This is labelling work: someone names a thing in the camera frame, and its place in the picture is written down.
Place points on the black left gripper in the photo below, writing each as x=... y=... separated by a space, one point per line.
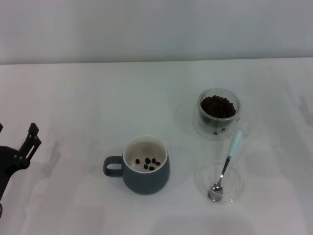
x=6 y=161

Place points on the dark grey mug white inside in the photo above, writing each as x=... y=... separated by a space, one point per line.
x=146 y=182

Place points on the coffee beans in mug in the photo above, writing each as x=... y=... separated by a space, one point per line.
x=147 y=160

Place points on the coffee beans in glass cup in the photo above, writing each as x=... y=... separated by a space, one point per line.
x=217 y=107

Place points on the clear glass saucer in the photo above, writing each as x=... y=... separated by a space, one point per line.
x=234 y=181

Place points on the clear double-wall glass cup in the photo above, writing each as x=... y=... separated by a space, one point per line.
x=203 y=126

